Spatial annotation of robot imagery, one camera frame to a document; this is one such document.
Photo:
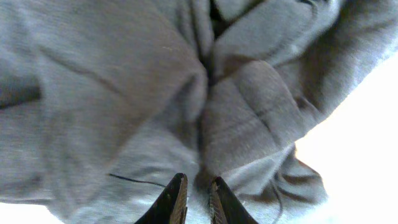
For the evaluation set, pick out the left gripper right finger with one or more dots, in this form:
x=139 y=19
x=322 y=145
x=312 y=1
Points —
x=225 y=208

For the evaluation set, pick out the dark teal t-shirt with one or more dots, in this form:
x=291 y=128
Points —
x=104 y=101

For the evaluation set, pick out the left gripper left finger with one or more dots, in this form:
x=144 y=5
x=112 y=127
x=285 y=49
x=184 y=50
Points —
x=171 y=205

